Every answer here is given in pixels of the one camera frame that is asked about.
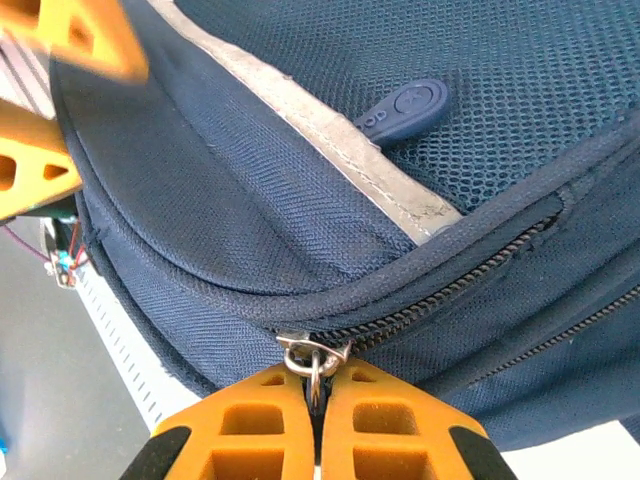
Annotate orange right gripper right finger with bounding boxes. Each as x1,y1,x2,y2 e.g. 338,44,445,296
319,357,519,480

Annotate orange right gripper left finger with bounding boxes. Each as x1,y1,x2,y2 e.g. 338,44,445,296
119,362,317,480

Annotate navy blue backpack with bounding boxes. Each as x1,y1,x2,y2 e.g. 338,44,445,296
49,0,640,451

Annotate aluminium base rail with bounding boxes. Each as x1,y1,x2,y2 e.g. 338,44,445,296
0,37,59,121

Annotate small wired circuit board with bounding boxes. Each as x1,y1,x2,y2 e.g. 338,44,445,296
42,217,94,289

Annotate white slotted cable duct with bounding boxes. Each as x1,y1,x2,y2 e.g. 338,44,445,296
72,267,201,431

